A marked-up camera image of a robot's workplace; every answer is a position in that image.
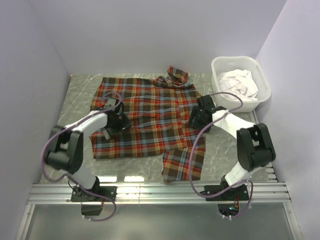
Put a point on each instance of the plaid long sleeve shirt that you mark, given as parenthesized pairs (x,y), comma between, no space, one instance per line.
(158,111)

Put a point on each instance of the white plastic basket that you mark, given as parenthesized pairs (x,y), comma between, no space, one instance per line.
(229,63)

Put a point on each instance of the aluminium rail frame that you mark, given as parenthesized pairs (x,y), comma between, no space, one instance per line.
(145,208)

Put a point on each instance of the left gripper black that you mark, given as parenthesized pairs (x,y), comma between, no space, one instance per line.
(123,123)

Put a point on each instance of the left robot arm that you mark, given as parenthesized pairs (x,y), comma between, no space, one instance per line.
(65,148)

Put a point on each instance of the black box under rail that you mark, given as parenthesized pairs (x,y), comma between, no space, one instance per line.
(92,209)

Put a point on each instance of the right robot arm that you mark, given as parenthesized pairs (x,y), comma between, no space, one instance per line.
(255,148)

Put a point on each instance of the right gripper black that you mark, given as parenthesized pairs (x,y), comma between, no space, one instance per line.
(196,112)

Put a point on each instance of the white shirt in basket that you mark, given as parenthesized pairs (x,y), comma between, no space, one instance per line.
(240,83)

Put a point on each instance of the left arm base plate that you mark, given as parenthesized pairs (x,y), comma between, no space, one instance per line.
(101,194)

